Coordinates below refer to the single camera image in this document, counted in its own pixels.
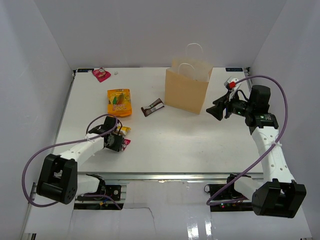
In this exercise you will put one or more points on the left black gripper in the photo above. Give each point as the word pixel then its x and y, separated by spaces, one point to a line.
pixel 119 140

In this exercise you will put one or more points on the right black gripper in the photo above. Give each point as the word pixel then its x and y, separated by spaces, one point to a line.
pixel 217 110

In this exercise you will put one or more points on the pink snack packet front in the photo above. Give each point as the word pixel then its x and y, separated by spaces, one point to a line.
pixel 125 143

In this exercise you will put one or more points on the pink snack packet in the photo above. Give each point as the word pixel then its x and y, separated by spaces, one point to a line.
pixel 101 74
pixel 125 143

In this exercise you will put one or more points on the small yellow snack packet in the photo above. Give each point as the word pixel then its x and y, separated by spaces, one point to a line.
pixel 122 130

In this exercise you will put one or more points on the yellow mango snack pouch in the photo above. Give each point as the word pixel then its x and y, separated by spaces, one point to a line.
pixel 119 102

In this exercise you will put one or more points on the brown paper bag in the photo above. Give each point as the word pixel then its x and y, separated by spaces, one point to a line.
pixel 186 82

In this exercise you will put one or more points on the brown chocolate bar wrapper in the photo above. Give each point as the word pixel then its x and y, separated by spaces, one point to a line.
pixel 156 105

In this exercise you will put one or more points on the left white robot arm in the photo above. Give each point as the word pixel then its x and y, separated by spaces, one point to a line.
pixel 59 179

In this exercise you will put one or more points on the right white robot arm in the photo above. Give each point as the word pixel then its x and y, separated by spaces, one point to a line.
pixel 279 195

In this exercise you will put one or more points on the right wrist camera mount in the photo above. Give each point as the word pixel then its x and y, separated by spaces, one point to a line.
pixel 232 84

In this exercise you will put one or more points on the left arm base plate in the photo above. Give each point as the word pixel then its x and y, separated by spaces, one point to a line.
pixel 107 198

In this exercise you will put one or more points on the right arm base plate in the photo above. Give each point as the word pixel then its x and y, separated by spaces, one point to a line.
pixel 238 204

